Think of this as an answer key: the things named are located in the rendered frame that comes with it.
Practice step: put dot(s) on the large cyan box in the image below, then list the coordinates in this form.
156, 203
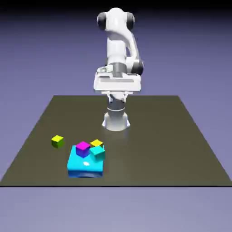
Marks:
83, 165

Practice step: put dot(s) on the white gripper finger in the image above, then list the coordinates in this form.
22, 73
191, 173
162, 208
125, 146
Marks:
125, 98
110, 98

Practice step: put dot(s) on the small yellow-green cube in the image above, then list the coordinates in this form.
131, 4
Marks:
57, 141

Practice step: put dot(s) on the small magenta cube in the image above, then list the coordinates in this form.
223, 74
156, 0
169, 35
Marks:
82, 149

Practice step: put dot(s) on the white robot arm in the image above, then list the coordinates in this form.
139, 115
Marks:
117, 36

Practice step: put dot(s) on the small orange cube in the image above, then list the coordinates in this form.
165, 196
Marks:
97, 143

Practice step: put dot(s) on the small teal cube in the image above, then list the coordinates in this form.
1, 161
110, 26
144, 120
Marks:
97, 152

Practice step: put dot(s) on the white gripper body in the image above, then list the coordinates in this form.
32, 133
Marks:
116, 85

